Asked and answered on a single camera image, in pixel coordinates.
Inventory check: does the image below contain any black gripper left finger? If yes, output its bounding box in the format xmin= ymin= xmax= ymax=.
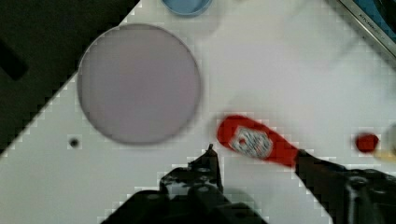
xmin=160 ymin=144 xmax=223 ymax=200

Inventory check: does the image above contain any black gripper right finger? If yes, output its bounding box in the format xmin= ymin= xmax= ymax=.
xmin=295 ymin=149 xmax=396 ymax=224

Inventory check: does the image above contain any red ketchup bottle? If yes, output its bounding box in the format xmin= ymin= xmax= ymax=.
xmin=217 ymin=115 xmax=298 ymax=167

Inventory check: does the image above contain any small red tomato toy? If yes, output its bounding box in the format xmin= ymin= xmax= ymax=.
xmin=355 ymin=133 xmax=379 ymax=153

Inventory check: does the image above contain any grey round plate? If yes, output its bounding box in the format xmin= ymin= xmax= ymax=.
xmin=77 ymin=23 xmax=202 ymax=145

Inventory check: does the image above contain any blue bowl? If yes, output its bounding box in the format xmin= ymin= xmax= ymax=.
xmin=161 ymin=0 xmax=213 ymax=17

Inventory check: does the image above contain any black toaster oven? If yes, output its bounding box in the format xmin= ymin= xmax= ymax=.
xmin=326 ymin=0 xmax=396 ymax=60

